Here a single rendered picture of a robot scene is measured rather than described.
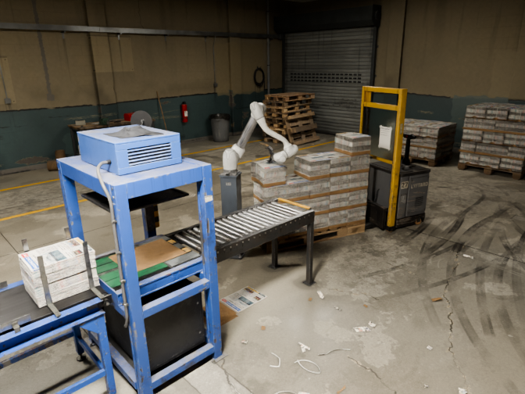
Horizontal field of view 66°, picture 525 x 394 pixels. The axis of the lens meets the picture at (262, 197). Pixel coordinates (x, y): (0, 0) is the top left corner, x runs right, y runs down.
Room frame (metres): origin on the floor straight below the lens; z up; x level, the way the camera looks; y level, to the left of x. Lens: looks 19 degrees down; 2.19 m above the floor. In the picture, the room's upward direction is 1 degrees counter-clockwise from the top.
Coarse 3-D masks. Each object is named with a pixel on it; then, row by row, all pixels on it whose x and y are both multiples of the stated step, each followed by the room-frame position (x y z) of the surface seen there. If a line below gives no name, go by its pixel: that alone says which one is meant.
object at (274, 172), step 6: (276, 162) 4.56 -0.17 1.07; (264, 168) 4.34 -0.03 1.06; (270, 168) 4.35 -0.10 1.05; (276, 168) 4.38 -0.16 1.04; (282, 168) 4.42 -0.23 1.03; (258, 174) 4.47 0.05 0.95; (264, 174) 4.33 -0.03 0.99; (270, 174) 4.37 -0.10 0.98; (276, 174) 4.40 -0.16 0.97; (282, 174) 4.43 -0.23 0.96; (264, 180) 4.35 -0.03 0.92; (270, 180) 4.38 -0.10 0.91; (276, 180) 4.41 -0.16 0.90; (282, 180) 4.44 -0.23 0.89
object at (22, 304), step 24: (24, 288) 2.31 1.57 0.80; (96, 288) 2.30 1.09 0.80; (0, 312) 2.05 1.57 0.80; (24, 312) 2.05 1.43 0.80; (48, 312) 2.05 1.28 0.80; (72, 312) 2.05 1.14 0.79; (96, 312) 2.17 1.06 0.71; (0, 336) 1.84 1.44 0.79; (24, 336) 1.91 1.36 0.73; (48, 336) 1.95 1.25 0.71
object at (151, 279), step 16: (144, 240) 3.06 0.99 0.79; (96, 256) 2.77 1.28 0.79; (192, 256) 2.73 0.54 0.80; (112, 272) 2.51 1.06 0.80; (144, 272) 2.51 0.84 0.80; (160, 272) 2.51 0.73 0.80; (176, 272) 2.54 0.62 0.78; (192, 272) 2.63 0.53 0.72; (112, 288) 2.31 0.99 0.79; (144, 288) 2.37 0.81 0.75; (160, 288) 2.44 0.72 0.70
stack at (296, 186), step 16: (288, 176) 4.81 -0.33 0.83; (256, 192) 4.59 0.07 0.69; (272, 192) 4.38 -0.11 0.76; (288, 192) 4.49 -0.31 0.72; (304, 192) 4.56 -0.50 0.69; (320, 192) 4.65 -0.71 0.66; (304, 208) 4.56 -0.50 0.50; (320, 208) 4.66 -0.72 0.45; (320, 224) 4.66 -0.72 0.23; (336, 224) 4.76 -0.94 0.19; (288, 240) 4.47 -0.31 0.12; (304, 240) 4.56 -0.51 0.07; (320, 240) 4.66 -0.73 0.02
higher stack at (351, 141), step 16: (336, 144) 5.14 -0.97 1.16; (352, 144) 4.84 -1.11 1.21; (368, 144) 4.94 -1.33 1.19; (352, 160) 4.84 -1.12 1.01; (368, 160) 4.94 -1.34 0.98; (352, 176) 4.84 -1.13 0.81; (368, 176) 4.95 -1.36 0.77; (352, 192) 4.86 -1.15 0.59; (352, 208) 4.87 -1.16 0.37; (352, 224) 4.87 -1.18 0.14
